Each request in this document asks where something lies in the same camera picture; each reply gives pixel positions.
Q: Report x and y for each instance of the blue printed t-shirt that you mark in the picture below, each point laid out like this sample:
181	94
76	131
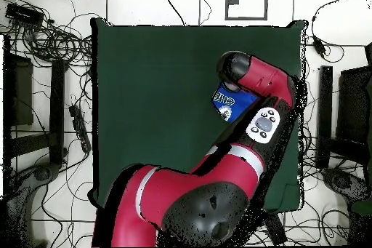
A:
238	105

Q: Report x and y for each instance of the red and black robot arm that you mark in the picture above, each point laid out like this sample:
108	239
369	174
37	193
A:
189	189

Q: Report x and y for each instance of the dark green table cloth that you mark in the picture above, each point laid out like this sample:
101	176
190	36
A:
130	70

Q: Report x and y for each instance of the black power strip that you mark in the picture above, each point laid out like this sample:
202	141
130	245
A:
80	128
276	229

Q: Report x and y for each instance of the black floor stand base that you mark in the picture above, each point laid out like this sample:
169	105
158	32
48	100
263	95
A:
43	172
343	182

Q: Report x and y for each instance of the black power adapter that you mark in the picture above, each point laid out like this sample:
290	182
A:
318	45

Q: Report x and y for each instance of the black electronics box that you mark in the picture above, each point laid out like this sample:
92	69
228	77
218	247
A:
24	13

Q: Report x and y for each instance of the black metal frame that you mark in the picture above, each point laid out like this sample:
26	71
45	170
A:
325	99
57	99

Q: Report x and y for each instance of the grey square floor frame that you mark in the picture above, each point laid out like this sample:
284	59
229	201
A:
266	0

